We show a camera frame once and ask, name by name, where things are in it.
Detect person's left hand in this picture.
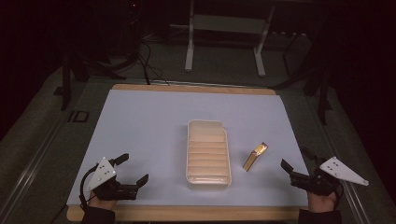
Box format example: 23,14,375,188
88,193,117,210

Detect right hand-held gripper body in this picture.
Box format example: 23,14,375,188
290,156,370,197

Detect white ribbed plastic tray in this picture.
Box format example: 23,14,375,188
186,119,233,191

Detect dark device with red light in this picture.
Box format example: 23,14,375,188
125,0,142,59

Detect black tripod stand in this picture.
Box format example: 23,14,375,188
51,50,127,112
270,31,334,126

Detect yellow snack packet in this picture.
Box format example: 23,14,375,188
242,141,269,173

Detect black floor cables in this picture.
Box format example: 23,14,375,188
135,38,171,87

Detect aluminium rail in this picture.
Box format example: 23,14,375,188
0,116,64,220
321,124,396,224

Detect pale blue table mat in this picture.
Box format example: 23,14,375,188
66,89,310,208

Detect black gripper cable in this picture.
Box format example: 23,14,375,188
78,163,99,213

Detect white metal stand frame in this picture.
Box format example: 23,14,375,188
183,0,276,78

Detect person's right hand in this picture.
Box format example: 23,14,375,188
306,190,338,215

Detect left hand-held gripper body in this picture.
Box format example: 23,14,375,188
86,157,138,202

